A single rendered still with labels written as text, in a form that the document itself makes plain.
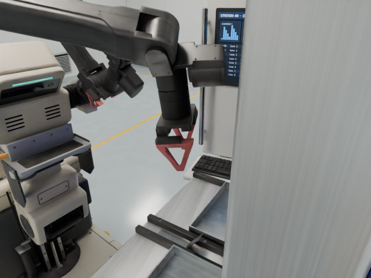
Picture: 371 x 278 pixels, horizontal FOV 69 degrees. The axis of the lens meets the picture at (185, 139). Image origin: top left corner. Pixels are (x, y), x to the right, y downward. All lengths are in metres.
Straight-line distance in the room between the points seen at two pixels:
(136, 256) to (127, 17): 0.60
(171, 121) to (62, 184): 0.75
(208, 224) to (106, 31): 0.64
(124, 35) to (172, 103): 0.15
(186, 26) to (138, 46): 6.23
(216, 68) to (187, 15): 6.18
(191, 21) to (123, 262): 6.09
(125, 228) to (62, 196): 1.03
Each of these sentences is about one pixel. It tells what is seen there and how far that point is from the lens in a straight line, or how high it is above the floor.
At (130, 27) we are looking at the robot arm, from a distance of 0.42.
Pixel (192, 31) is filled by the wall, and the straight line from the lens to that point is 6.57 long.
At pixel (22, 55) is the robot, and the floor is 1.35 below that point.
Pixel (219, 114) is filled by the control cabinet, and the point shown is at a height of 1.03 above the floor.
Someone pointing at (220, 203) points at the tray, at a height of 0.88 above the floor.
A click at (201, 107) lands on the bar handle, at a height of 1.07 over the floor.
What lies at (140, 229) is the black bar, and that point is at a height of 0.90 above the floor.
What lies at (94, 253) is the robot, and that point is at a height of 0.28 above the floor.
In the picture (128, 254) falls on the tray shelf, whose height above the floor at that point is 0.88.
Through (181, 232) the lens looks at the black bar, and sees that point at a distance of 0.82.
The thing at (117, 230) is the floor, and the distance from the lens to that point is 2.16.
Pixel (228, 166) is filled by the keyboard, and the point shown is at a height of 0.83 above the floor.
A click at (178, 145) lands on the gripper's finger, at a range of 0.47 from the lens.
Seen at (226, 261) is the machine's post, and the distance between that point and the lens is 0.17.
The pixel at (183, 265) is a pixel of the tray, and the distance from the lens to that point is 0.77.
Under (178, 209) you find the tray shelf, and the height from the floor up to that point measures 0.88.
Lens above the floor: 1.49
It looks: 26 degrees down
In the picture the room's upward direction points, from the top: straight up
